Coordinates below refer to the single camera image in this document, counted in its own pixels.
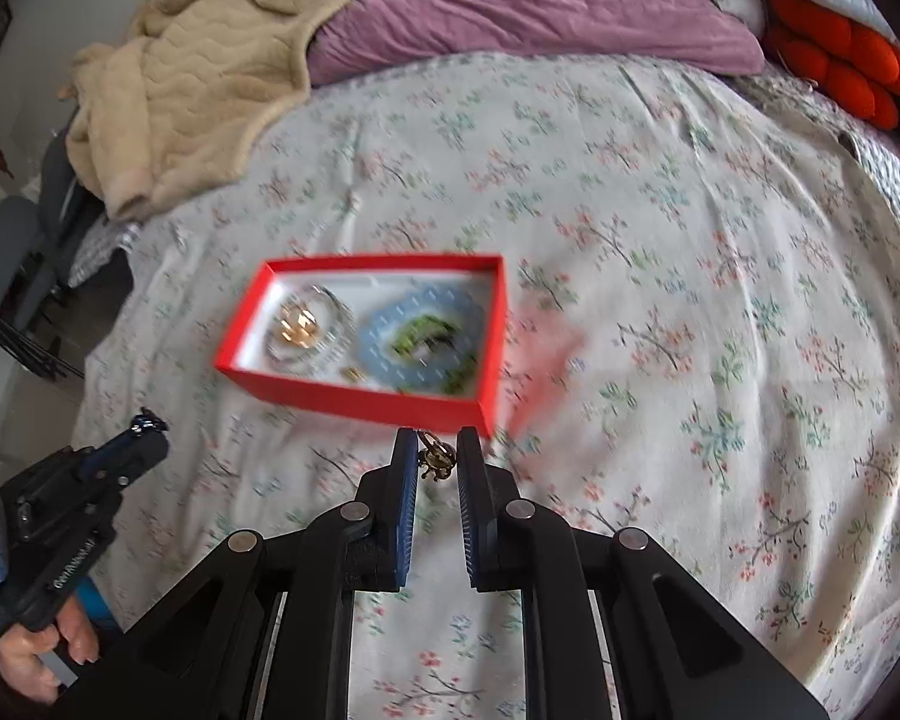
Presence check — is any large gold ring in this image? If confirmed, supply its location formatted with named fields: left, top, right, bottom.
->
left=275, top=305, right=323, bottom=350

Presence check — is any clear crystal bead bracelet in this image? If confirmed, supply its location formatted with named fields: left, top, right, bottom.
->
left=261, top=283, right=359, bottom=373

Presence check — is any small gold earring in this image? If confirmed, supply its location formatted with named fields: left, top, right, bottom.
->
left=341, top=366, right=365, bottom=382

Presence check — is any black spiky earring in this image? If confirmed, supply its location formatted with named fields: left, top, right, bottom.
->
left=418, top=431, right=457, bottom=481

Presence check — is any light blue bead bracelet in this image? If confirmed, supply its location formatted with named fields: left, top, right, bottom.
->
left=355, top=287, right=490, bottom=395

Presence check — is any green bead necklace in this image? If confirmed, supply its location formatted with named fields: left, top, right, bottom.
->
left=388, top=313, right=483, bottom=397

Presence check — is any person's left hand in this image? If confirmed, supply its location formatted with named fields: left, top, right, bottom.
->
left=0, top=595, right=100, bottom=706

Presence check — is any grey office chair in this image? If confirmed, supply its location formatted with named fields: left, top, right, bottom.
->
left=0, top=133, right=103, bottom=382

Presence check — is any floral bed sheet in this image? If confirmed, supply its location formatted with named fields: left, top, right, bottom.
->
left=74, top=55, right=900, bottom=718

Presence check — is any red cardboard box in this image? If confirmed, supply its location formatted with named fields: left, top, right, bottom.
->
left=214, top=254, right=507, bottom=436

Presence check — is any beige quilted blanket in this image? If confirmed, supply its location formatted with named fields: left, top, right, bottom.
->
left=59, top=0, right=349, bottom=221

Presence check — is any purple pillow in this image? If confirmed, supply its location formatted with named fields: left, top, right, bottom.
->
left=308, top=0, right=764, bottom=86

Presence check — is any orange knotted cushion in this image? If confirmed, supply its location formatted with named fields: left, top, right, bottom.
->
left=763, top=0, right=900, bottom=132

